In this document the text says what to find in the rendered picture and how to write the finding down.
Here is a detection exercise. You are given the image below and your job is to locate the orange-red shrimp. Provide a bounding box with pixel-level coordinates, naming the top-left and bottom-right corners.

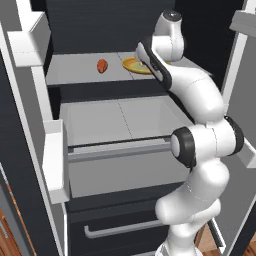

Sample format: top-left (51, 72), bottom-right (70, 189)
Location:
top-left (96, 58), bottom-right (109, 75)

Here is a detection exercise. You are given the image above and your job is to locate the grey fridge shelf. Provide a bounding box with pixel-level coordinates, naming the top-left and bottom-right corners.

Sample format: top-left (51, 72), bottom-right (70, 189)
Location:
top-left (45, 50), bottom-right (214, 87)

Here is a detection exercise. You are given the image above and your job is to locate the black fridge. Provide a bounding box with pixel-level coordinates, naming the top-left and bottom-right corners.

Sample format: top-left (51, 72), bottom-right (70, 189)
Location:
top-left (0, 0), bottom-right (256, 256)

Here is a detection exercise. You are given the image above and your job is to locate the fridge door with white lining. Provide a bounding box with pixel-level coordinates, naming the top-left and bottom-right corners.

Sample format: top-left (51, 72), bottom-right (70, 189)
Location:
top-left (198, 0), bottom-right (256, 256)
top-left (0, 0), bottom-right (69, 256)

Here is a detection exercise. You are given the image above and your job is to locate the grey crisper drawer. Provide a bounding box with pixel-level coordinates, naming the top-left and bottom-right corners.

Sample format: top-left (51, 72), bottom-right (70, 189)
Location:
top-left (59, 95), bottom-right (198, 199)

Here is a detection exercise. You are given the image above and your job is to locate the pale green food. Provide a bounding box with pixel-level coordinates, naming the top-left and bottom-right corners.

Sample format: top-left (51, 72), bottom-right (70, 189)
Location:
top-left (131, 62), bottom-right (152, 73)

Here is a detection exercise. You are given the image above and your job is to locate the yellow plate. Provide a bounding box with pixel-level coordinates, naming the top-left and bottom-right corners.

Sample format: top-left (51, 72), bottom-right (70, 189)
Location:
top-left (121, 56), bottom-right (174, 76)

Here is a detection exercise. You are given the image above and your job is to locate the white door bin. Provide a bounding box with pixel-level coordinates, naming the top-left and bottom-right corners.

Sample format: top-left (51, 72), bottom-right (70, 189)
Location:
top-left (42, 118), bottom-right (71, 205)
top-left (229, 9), bottom-right (256, 38)
top-left (6, 12), bottom-right (53, 68)

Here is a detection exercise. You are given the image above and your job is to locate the black freezer drawer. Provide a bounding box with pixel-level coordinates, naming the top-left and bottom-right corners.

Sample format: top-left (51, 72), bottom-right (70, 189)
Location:
top-left (64, 182), bottom-right (188, 256)

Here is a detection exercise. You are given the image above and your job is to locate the grey freezer drawer handle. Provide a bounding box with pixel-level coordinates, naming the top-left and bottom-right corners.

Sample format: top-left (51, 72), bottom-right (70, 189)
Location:
top-left (83, 218), bottom-right (168, 240)

